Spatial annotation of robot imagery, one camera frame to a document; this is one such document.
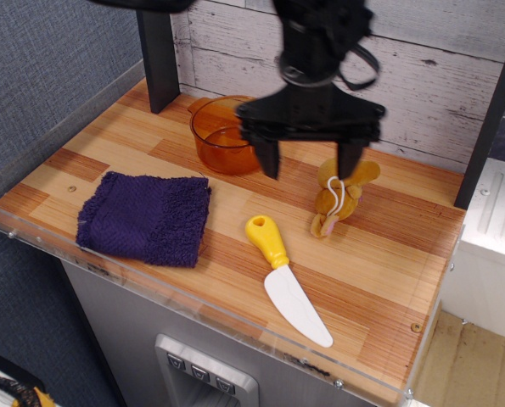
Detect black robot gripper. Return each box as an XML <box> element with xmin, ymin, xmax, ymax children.
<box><xmin>236</xmin><ymin>65</ymin><xmax>385</xmax><ymax>180</ymax></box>

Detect yellow plush bunny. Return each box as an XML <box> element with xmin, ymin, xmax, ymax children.
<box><xmin>310</xmin><ymin>158</ymin><xmax>380</xmax><ymax>238</ymax></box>

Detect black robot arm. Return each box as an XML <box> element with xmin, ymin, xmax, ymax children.
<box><xmin>236</xmin><ymin>1</ymin><xmax>385</xmax><ymax>178</ymax></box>

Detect purple towel napkin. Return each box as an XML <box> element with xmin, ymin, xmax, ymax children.
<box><xmin>76</xmin><ymin>171</ymin><xmax>211</xmax><ymax>268</ymax></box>

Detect orange transparent plastic pot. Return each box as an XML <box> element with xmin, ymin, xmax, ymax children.
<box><xmin>188</xmin><ymin>95</ymin><xmax>260</xmax><ymax>176</ymax></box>

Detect white ribbed appliance right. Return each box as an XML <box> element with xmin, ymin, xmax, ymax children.
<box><xmin>440</xmin><ymin>159</ymin><xmax>505</xmax><ymax>337</ymax></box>

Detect clear acrylic edge guard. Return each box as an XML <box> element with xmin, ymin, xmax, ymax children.
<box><xmin>0</xmin><ymin>53</ymin><xmax>463</xmax><ymax>406</ymax></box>

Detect grey toy fridge cabinet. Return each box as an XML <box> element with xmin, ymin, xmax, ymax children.
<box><xmin>59</xmin><ymin>259</ymin><xmax>379</xmax><ymax>407</ymax></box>

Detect silver dispenser button panel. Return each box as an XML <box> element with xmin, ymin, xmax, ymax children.
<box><xmin>155</xmin><ymin>334</ymin><xmax>260</xmax><ymax>407</ymax></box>

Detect yellow object bottom left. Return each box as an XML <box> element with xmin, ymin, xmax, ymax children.
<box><xmin>34</xmin><ymin>387</ymin><xmax>58</xmax><ymax>407</ymax></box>

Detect yellow handled white toy knife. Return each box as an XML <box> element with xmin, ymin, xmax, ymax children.
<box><xmin>244</xmin><ymin>215</ymin><xmax>334</xmax><ymax>348</ymax></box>

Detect dark vertical post left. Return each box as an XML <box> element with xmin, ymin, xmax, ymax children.
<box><xmin>137</xmin><ymin>11</ymin><xmax>180</xmax><ymax>114</ymax></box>

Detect dark vertical post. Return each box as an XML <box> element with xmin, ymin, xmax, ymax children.
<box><xmin>454</xmin><ymin>62</ymin><xmax>505</xmax><ymax>209</ymax></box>
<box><xmin>137</xmin><ymin>11</ymin><xmax>180</xmax><ymax>114</ymax></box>

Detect dark vertical post right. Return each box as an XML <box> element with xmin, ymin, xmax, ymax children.
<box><xmin>454</xmin><ymin>62</ymin><xmax>505</xmax><ymax>209</ymax></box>

